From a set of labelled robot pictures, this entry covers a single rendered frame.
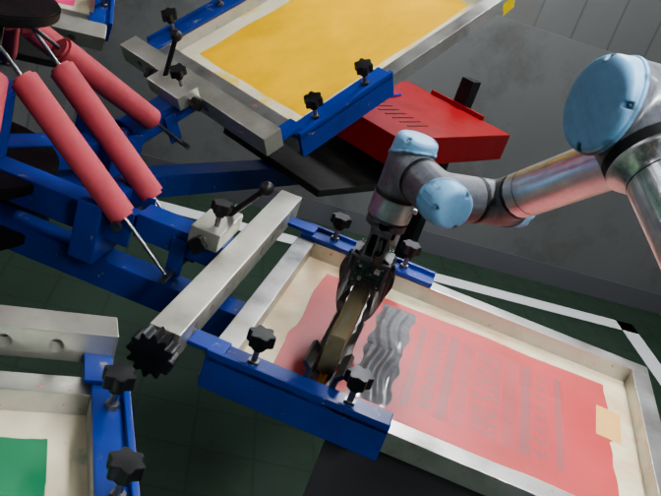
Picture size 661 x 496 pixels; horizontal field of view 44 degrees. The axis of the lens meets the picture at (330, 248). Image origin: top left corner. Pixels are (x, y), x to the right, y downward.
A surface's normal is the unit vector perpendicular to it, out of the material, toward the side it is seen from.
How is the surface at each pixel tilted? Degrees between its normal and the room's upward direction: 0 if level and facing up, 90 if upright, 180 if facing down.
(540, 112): 90
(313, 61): 32
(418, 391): 0
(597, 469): 0
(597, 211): 90
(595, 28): 90
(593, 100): 86
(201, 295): 0
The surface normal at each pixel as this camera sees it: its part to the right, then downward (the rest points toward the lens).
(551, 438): 0.30, -0.86
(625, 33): 0.05, 0.45
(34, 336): 0.26, 0.49
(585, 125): -0.89, -0.19
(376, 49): -0.10, -0.66
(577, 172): -0.82, 0.26
